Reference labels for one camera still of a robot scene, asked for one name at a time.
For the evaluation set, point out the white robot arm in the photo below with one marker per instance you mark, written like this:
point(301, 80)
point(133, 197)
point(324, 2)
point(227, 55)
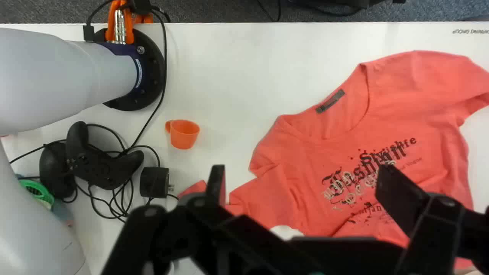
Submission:
point(40, 77)

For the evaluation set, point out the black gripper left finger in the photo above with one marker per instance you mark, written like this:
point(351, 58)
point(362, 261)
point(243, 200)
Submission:
point(214, 223)

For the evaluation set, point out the black VR hand controller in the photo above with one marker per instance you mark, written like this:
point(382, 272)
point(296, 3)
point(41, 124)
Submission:
point(96, 168)

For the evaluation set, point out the orange clamp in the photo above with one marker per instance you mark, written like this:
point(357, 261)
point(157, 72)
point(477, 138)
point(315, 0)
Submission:
point(114, 20)

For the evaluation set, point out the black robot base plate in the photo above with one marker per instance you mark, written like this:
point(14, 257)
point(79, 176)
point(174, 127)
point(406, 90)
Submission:
point(153, 77)

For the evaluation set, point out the green tape roll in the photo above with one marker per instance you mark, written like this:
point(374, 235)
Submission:
point(35, 191)

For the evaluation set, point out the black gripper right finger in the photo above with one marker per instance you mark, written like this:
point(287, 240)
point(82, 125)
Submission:
point(432, 229)

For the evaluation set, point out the coral printed t-shirt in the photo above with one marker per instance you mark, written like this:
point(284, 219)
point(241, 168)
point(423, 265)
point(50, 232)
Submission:
point(315, 147)

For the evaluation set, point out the black power adapter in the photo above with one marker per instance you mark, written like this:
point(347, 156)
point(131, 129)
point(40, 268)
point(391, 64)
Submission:
point(154, 182)

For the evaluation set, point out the small orange plastic cup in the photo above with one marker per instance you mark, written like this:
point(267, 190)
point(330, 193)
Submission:
point(182, 135)

